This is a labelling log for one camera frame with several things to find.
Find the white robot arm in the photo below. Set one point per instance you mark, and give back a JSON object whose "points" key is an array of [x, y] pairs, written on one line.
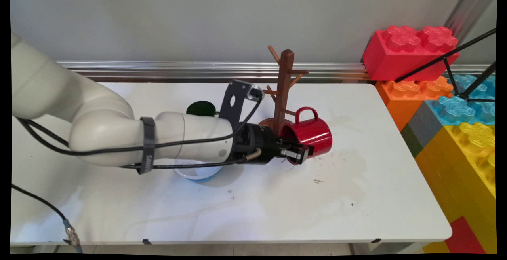
{"points": [[99, 133]]}

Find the dark green giant toy brick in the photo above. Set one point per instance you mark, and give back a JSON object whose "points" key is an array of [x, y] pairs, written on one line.
{"points": [[411, 141]]}

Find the dark grey camera bracket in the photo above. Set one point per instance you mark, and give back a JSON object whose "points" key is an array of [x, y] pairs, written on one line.
{"points": [[231, 101]]}

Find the grey giant toy brick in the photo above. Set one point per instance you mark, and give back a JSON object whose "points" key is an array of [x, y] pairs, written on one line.
{"points": [[424, 123]]}

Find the brown wooden mug tree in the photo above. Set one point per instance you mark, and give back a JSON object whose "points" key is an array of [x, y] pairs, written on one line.
{"points": [[285, 86]]}

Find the yellow giant toy brick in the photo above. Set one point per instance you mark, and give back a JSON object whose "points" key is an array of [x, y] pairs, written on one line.
{"points": [[467, 165]]}

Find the aluminium rail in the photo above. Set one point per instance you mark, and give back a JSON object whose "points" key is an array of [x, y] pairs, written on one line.
{"points": [[178, 70]]}

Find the blue and white bowl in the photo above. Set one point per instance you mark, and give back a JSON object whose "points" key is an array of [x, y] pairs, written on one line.
{"points": [[196, 173]]}

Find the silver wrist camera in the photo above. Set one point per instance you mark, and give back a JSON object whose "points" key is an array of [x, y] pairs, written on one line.
{"points": [[255, 93]]}

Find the light blue giant toy brick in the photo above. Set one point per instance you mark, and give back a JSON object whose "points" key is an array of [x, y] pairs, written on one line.
{"points": [[455, 109]]}

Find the orange giant toy brick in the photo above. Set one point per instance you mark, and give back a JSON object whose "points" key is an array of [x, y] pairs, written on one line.
{"points": [[400, 97]]}

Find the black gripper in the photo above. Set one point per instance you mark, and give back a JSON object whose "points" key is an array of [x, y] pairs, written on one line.
{"points": [[257, 141]]}

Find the red giant toy brick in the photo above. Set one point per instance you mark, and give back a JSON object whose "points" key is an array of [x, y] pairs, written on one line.
{"points": [[400, 56]]}

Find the small red toy brick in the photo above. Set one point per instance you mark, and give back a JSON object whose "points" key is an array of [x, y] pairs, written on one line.
{"points": [[465, 238]]}

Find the dark green cup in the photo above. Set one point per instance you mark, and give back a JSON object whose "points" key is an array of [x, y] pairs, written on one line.
{"points": [[200, 109]]}

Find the red ceramic mug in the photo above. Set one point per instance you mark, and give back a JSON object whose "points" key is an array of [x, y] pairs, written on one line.
{"points": [[313, 135]]}

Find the black tripod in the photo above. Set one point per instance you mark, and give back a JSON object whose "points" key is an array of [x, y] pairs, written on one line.
{"points": [[449, 56]]}

